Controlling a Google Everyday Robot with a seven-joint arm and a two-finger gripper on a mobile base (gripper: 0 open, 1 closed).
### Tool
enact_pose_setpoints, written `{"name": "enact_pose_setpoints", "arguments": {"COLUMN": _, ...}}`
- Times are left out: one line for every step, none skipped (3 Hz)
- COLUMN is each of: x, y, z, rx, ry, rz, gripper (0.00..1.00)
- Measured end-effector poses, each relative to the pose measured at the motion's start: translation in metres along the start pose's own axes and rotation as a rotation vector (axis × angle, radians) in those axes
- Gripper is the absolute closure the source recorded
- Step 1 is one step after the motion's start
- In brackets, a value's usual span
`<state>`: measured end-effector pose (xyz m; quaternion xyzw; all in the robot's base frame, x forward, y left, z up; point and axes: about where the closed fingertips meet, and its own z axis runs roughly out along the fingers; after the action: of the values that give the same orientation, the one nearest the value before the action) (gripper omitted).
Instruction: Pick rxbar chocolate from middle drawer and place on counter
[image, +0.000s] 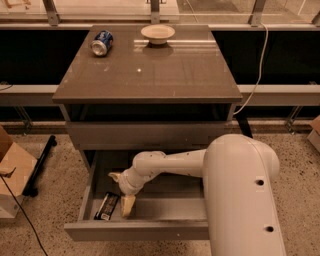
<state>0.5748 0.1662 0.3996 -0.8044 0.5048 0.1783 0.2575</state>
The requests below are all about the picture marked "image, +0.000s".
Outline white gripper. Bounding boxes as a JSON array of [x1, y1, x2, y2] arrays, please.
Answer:
[[108, 167, 150, 218]]

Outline black rxbar chocolate bar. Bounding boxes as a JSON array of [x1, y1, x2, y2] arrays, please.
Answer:
[[94, 192, 120, 221]]

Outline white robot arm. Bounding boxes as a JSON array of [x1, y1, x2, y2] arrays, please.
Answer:
[[109, 134, 287, 256]]

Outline open grey middle drawer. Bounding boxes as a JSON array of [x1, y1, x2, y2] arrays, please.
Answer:
[[64, 151, 209, 241]]

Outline closed grey top drawer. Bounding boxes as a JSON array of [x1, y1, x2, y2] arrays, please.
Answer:
[[66, 122, 231, 151]]

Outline grey drawer cabinet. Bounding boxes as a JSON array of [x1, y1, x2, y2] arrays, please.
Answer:
[[53, 25, 242, 167]]

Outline black bar stand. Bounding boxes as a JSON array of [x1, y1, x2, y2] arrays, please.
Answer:
[[23, 135, 57, 197]]

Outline cardboard box left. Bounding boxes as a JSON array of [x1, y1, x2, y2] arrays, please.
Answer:
[[0, 126, 37, 219]]

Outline cardboard box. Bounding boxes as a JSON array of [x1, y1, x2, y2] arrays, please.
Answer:
[[307, 115, 320, 152], [0, 126, 37, 219]]

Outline blue pepsi can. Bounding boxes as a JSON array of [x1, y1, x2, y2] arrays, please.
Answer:
[[90, 30, 113, 56]]

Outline white ceramic bowl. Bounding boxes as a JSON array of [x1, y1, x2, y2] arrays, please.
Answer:
[[141, 24, 175, 45]]

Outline cardboard box right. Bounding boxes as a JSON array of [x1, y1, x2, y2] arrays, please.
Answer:
[[307, 115, 320, 152]]

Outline black cable on floor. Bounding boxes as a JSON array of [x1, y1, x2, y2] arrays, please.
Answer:
[[0, 174, 49, 256]]

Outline black bracket leg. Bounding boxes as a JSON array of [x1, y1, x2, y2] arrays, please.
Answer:
[[236, 115, 253, 138]]

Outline white power cable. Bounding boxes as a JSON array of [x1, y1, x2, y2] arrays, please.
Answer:
[[232, 23, 270, 117]]

